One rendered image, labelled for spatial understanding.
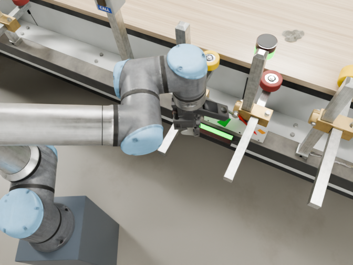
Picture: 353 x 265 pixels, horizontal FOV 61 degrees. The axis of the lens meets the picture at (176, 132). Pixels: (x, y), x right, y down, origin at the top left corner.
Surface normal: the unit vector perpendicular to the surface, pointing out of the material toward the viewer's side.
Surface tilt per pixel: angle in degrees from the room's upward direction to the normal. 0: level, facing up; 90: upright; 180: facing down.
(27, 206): 5
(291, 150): 0
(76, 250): 0
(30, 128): 43
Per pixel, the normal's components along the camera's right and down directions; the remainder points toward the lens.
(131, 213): -0.07, -0.48
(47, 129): 0.22, 0.19
